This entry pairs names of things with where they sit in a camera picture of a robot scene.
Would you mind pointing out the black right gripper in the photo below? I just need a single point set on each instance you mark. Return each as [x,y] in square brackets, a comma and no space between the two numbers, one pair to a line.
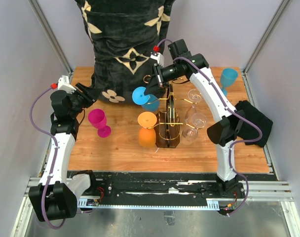
[154,86]

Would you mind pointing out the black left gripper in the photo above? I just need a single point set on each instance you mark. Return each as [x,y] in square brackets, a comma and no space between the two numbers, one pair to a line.
[90,95]

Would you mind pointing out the blue plastic wine glass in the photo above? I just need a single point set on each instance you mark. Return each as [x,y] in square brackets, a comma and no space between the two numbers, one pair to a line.
[148,102]

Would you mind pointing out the magenta plastic wine glass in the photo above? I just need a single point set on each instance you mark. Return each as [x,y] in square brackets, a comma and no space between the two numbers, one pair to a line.
[98,120]

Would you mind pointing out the teal plastic wine glass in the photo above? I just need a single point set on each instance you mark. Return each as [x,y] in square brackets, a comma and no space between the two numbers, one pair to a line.
[228,77]

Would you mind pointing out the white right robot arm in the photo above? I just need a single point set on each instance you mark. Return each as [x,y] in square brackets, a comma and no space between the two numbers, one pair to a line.
[228,120]

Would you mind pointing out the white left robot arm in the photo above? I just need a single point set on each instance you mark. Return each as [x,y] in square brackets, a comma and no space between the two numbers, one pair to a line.
[54,198]

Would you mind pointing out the clear wine glass rear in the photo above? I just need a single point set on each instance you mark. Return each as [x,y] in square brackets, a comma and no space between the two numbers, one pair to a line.
[195,97]

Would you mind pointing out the clear wine glass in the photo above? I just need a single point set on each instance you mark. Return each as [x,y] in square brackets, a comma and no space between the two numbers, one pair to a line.
[195,97]
[190,132]

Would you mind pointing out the orange plastic wine glass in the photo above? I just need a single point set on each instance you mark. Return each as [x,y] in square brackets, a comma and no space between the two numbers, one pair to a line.
[147,135]

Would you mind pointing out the clear wine glass front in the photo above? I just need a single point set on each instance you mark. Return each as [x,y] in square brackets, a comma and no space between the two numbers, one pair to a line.
[190,132]

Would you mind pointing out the black patterned plush pillow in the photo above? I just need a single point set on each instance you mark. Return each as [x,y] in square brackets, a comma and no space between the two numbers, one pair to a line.
[123,34]

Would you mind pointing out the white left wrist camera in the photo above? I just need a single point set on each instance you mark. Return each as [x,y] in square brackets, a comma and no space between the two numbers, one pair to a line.
[63,84]

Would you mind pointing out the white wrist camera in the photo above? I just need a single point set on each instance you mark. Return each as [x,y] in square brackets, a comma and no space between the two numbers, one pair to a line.
[157,56]
[63,84]

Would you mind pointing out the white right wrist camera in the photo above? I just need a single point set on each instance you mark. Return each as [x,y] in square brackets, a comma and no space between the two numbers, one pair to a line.
[157,56]

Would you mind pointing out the gold wire wine glass rack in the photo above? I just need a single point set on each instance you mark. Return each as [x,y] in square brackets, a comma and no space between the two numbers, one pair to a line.
[168,127]

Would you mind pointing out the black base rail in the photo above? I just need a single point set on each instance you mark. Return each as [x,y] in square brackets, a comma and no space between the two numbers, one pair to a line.
[163,189]

